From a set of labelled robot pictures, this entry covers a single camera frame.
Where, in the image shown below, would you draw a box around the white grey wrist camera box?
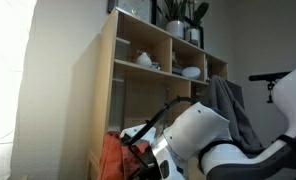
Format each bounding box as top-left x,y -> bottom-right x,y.
151,133 -> 190,180

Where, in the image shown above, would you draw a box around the small white wrist connector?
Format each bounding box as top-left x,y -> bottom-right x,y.
119,123 -> 158,145

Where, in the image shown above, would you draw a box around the green leafy plant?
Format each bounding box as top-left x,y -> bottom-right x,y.
187,0 -> 210,29
157,0 -> 186,23

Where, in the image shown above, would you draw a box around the grey cloth blanket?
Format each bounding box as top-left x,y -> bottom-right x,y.
201,75 -> 266,155

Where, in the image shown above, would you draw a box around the orange towel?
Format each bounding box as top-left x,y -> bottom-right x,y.
97,130 -> 151,180

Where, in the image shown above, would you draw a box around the white round bowl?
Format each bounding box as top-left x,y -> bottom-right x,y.
181,66 -> 202,80

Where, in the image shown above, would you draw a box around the dark grey chair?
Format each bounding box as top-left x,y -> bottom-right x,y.
227,79 -> 246,109

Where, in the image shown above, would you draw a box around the pale grey storage box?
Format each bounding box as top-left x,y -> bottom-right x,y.
114,36 -> 132,63

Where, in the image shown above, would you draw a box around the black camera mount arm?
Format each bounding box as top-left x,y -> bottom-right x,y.
266,81 -> 277,104

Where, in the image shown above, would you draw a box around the light wooden shelf unit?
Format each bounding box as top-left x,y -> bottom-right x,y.
87,8 -> 230,180

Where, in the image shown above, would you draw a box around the large white plant pot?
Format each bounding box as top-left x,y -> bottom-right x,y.
165,20 -> 186,39

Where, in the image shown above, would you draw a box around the black framed picture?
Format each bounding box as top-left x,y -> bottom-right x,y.
107,0 -> 157,26

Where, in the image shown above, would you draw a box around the black bar camera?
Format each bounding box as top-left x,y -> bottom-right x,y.
248,71 -> 292,82

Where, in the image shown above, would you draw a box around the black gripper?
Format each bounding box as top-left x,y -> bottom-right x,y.
131,145 -> 163,180

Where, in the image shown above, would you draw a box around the white ceramic teapot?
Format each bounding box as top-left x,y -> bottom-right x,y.
135,50 -> 153,69

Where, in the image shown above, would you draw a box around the tall clear glass vase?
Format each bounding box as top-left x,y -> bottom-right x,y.
107,76 -> 127,133

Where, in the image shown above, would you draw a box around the small white plant pot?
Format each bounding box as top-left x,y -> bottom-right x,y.
185,27 -> 202,47

